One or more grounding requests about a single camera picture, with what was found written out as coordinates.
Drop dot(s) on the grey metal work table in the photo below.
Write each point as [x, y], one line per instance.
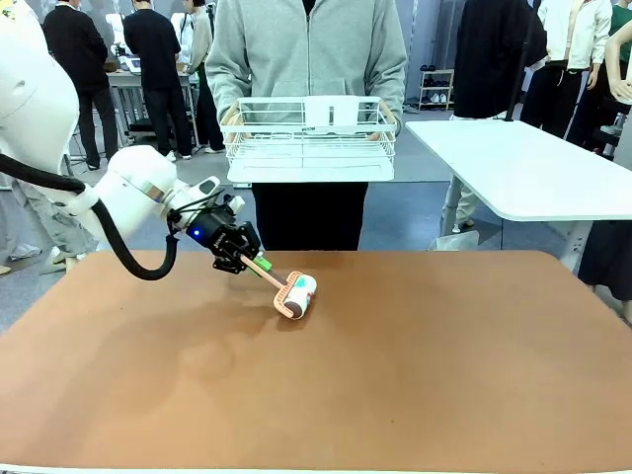
[123, 84]

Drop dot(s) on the black stand pole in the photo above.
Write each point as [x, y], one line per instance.
[518, 74]

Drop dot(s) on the white side table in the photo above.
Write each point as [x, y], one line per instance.
[533, 168]

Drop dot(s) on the person's grey-sleeved right forearm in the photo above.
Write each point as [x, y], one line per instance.
[224, 86]

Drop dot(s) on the person's left hand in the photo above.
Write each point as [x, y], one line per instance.
[390, 121]

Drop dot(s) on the person's right hand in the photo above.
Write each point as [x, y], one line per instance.
[230, 118]

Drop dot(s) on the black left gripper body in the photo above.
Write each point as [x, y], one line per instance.
[224, 236]

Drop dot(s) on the person in black jacket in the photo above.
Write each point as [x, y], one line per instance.
[79, 59]

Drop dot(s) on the person's grey-sleeved left forearm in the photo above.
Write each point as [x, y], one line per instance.
[387, 89]

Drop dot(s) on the person in black t-shirt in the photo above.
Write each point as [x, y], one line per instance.
[155, 59]

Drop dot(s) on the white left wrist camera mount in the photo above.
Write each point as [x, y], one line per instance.
[207, 188]

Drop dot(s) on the person in light top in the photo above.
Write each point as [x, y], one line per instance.
[202, 59]

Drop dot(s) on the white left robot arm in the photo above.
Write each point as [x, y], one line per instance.
[138, 192]

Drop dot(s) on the person in white jacket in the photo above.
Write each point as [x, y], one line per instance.
[568, 49]

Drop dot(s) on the black green-tipped left gripper finger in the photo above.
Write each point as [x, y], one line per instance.
[264, 262]
[229, 265]

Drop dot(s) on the person in grey hoodie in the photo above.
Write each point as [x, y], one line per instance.
[306, 49]

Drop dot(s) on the person in grey trousers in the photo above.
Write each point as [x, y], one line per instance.
[44, 222]

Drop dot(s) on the white shoe rack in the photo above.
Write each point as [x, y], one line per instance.
[435, 91]

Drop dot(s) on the pink lint roller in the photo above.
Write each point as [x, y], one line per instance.
[296, 296]

